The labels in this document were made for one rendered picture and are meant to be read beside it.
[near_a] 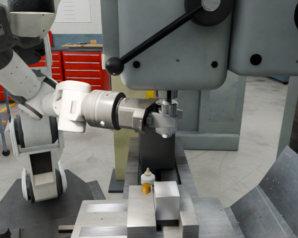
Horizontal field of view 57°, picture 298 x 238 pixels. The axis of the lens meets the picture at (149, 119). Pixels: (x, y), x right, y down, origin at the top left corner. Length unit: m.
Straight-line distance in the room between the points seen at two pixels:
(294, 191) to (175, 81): 0.46
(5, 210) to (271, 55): 1.38
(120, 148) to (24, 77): 1.79
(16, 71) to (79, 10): 9.02
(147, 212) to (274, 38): 0.41
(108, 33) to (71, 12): 9.32
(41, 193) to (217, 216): 0.92
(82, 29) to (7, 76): 9.01
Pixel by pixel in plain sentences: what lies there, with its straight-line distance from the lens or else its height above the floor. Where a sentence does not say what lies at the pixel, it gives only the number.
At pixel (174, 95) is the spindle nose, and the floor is 1.29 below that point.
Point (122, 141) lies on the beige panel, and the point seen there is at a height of 0.43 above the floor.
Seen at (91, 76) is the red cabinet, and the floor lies 0.55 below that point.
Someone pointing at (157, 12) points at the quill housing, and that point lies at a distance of 0.46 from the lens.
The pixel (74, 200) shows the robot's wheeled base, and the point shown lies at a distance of 1.51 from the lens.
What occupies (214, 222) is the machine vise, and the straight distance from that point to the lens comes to 0.67.
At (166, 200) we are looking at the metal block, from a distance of 0.60.
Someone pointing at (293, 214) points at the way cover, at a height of 0.99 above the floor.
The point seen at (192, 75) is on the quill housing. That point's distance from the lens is 0.47.
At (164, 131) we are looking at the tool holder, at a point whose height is 1.21.
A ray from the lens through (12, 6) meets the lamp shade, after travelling 0.51.
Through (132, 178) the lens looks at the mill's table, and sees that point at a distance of 0.94.
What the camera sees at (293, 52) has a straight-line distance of 0.50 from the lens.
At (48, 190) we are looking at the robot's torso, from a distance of 1.40.
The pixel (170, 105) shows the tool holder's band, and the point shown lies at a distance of 0.56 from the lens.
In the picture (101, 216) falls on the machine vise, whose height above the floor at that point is 1.00.
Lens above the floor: 1.42
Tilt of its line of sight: 19 degrees down
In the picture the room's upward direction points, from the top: straight up
